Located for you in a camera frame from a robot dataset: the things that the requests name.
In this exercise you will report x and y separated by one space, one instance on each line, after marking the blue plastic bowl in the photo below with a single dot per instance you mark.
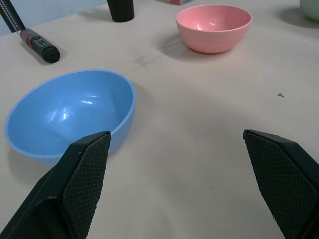
72 109

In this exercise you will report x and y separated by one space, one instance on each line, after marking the black cup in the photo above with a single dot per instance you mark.
121 10

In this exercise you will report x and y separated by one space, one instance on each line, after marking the pink plastic bowl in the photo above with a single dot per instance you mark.
213 27

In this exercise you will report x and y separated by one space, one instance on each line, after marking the pale green plastic bowl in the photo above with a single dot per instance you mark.
311 8

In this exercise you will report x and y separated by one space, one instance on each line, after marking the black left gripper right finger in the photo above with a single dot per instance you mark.
284 179

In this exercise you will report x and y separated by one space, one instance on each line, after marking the pink and yellow box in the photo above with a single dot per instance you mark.
174 2

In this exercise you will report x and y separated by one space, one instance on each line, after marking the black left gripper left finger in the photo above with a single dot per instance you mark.
74 184

